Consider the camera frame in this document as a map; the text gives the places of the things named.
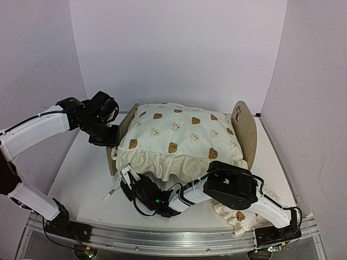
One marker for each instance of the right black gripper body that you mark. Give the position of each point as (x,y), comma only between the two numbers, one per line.
(127,193)

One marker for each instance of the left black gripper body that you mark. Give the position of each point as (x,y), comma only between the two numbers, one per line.
(98,135)

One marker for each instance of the large bear print cushion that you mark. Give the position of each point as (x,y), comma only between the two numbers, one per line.
(179,140)

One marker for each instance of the wooden pet bed frame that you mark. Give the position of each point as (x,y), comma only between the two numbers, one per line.
(244,130)

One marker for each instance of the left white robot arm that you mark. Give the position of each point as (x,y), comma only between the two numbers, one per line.
(65,116)

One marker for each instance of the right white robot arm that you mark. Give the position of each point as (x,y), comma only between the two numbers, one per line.
(231,186)

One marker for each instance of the small bear print pillow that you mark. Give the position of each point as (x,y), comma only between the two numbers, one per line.
(240,221)

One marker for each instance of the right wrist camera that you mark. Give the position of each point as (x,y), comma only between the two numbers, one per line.
(129,174)

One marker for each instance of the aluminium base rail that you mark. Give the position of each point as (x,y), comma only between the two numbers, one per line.
(199,231)

